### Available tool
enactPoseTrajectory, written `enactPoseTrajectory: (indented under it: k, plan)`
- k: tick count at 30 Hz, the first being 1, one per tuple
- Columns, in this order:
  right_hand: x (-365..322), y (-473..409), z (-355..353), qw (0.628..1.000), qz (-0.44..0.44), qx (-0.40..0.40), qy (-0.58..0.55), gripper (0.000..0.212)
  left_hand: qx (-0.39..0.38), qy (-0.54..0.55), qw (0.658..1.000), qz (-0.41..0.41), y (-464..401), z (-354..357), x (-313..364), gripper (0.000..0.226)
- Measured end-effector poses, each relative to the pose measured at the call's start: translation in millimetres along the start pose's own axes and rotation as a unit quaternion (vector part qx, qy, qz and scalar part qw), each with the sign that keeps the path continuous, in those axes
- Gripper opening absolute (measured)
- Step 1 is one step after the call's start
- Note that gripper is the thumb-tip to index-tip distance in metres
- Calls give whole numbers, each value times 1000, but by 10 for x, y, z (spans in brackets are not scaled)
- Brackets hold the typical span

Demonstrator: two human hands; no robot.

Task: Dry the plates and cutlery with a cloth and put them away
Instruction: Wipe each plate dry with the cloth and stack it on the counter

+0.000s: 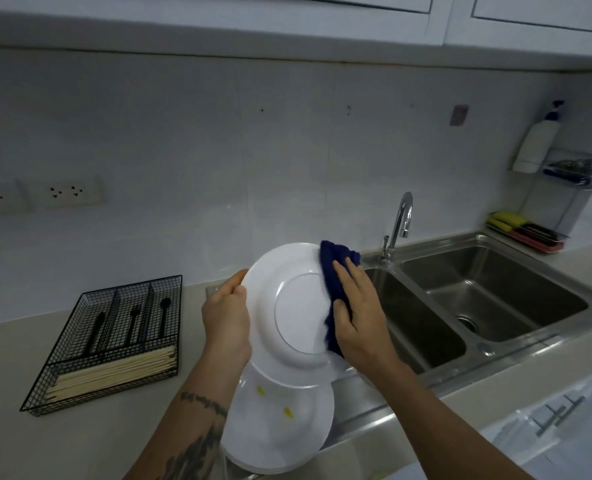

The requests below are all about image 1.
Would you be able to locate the person's right hand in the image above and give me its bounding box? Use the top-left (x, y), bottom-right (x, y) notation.
top-left (331, 256), bottom-right (403, 383)

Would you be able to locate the person's left hand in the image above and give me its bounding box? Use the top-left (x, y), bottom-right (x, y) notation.
top-left (201, 268), bottom-right (253, 379)

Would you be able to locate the dark blue cloth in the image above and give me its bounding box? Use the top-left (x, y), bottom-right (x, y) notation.
top-left (319, 239), bottom-right (362, 359)

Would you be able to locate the person's left forearm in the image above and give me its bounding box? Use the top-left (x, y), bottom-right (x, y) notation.
top-left (125, 359), bottom-right (249, 480)

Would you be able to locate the person's right forearm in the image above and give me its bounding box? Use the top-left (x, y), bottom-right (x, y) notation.
top-left (361, 362), bottom-right (537, 480)

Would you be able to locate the black spoon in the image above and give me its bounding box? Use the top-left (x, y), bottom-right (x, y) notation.
top-left (158, 297), bottom-right (172, 338)

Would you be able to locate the black fork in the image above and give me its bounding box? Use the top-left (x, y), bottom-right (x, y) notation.
top-left (125, 305), bottom-right (142, 345)

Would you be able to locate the bundle of wooden chopsticks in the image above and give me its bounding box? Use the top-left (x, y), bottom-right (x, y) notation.
top-left (45, 345), bottom-right (178, 401)

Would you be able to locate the black knife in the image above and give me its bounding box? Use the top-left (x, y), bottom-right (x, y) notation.
top-left (83, 312), bottom-right (106, 358)

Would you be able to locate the chrome faucet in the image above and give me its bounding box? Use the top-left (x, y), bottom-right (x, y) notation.
top-left (379, 191), bottom-right (415, 268)

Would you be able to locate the stainless steel double sink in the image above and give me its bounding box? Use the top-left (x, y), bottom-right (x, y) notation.
top-left (205, 232), bottom-right (592, 480)

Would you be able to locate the yellow sponge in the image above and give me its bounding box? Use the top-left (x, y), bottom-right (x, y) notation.
top-left (487, 210), bottom-right (529, 233)

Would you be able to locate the red sponge tray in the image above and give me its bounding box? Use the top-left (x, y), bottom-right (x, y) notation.
top-left (485, 222), bottom-right (567, 255)

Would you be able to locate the dark scouring pad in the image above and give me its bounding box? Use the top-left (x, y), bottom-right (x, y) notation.
top-left (518, 223), bottom-right (565, 245)

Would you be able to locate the white spray bottle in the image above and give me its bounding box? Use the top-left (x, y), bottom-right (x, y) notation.
top-left (511, 99), bottom-right (566, 174)

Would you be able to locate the dark item in rack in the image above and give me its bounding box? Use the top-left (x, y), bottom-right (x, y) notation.
top-left (543, 157), bottom-right (592, 185)

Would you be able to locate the black wire cutlery tray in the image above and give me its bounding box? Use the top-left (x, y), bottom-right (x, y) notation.
top-left (19, 274), bottom-right (183, 417)

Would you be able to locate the metal cabinet handle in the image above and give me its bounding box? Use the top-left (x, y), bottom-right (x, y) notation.
top-left (555, 394), bottom-right (587, 428)
top-left (535, 404), bottom-right (567, 438)

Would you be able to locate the white wall cabinet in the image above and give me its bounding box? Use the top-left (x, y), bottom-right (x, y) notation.
top-left (0, 0), bottom-right (592, 73)

